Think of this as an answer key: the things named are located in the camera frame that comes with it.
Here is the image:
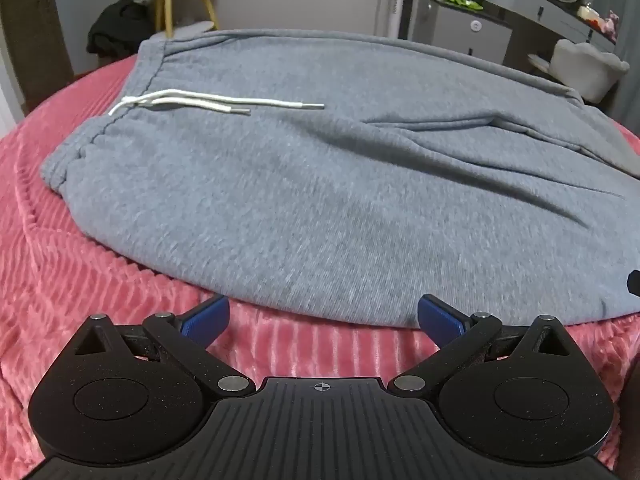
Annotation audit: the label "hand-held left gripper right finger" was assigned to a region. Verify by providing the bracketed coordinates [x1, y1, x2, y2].
[392, 294, 576, 394]

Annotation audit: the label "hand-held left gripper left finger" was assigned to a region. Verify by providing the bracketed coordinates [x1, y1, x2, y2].
[72, 294, 254, 396]

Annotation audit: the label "grey pants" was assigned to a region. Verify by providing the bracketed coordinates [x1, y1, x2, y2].
[40, 29, 640, 332]

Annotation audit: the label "pink ribbed blanket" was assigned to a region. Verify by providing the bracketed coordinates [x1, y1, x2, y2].
[0, 52, 640, 472]

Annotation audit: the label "grey cabinet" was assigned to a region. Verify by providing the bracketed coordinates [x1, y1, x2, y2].
[410, 0, 514, 67]

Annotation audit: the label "white shell-back chair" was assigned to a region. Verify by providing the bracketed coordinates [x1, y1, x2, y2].
[527, 38, 631, 106]

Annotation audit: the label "black clothes pile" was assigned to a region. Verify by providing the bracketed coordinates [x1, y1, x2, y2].
[86, 0, 153, 56]

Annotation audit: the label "yellow-legged side table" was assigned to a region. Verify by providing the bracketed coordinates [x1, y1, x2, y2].
[134, 0, 221, 41]

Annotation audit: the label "white tower fan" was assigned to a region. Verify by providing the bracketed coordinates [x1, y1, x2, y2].
[387, 0, 419, 41]

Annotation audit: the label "grey dressing table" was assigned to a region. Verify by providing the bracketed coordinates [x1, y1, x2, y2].
[472, 0, 619, 56]

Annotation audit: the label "brown wooden door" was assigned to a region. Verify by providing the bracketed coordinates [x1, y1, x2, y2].
[0, 0, 76, 117]

